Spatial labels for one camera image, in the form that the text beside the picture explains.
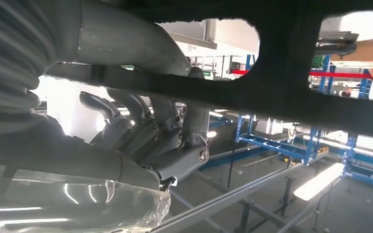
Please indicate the clear plastic film wrap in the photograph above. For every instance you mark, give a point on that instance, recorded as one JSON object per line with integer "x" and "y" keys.
{"x": 77, "y": 209}

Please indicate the white ceiling light panel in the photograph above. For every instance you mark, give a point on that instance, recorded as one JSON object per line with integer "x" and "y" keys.
{"x": 318, "y": 181}

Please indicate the blue metal shelf rack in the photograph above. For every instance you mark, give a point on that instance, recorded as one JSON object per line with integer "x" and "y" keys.
{"x": 366, "y": 177}
{"x": 270, "y": 143}

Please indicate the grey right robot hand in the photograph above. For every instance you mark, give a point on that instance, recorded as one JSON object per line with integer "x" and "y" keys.
{"x": 77, "y": 154}

